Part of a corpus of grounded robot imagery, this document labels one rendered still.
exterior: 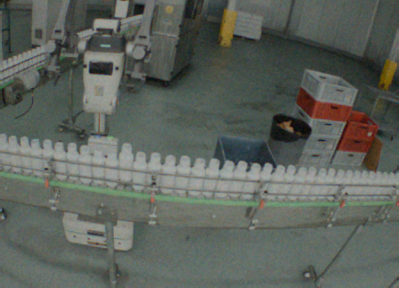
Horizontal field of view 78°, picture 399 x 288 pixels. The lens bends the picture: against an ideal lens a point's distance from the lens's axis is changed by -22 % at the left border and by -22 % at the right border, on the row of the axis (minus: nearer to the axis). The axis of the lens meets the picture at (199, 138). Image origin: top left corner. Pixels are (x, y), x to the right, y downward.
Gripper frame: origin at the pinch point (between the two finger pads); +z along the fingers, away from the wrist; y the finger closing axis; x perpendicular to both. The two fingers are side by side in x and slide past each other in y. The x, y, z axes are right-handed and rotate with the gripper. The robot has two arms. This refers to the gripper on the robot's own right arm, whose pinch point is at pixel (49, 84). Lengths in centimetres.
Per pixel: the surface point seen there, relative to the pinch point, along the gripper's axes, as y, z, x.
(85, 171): 29, 36, -24
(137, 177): 51, 35, -26
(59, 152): 16.5, 29.5, -26.0
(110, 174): 40, 35, -26
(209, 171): 80, 28, -29
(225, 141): 105, 17, 33
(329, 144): 283, 7, 152
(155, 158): 57, 26, -29
